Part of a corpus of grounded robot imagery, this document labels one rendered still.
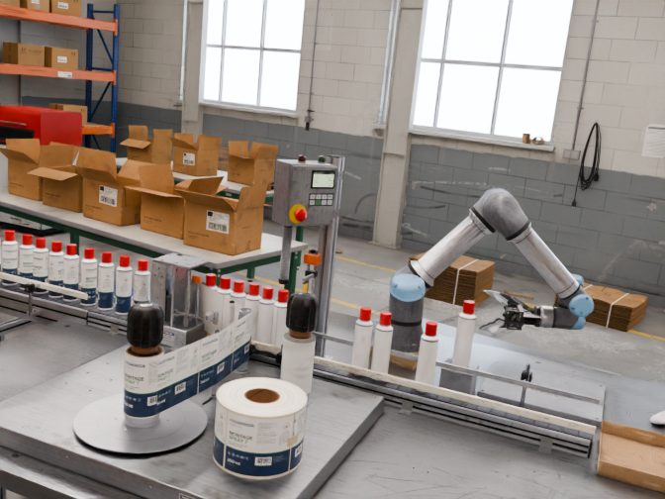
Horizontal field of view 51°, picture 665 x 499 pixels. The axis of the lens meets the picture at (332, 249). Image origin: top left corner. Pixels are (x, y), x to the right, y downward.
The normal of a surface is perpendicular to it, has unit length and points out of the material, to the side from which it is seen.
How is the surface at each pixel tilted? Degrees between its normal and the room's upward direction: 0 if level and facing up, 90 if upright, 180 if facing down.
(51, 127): 90
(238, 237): 90
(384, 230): 90
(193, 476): 0
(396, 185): 90
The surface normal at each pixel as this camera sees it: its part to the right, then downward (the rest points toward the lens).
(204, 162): 0.77, 0.22
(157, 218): -0.53, 0.14
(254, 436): 0.02, 0.22
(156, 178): 0.82, -0.07
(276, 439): 0.40, 0.24
